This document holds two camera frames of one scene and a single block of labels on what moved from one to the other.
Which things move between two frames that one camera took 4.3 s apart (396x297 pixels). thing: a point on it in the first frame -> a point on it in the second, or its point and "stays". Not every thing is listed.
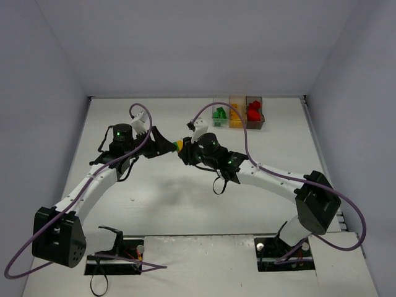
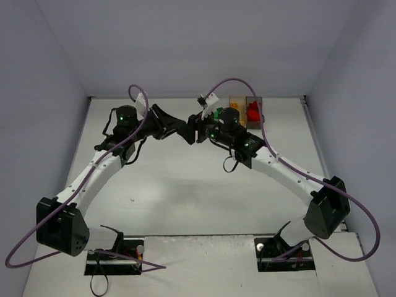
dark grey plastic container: (255, 118) stays
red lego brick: (254, 106) stays
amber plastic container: (239, 101) stays
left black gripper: (151, 142) -> (157, 122)
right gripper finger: (185, 153) -> (187, 131)
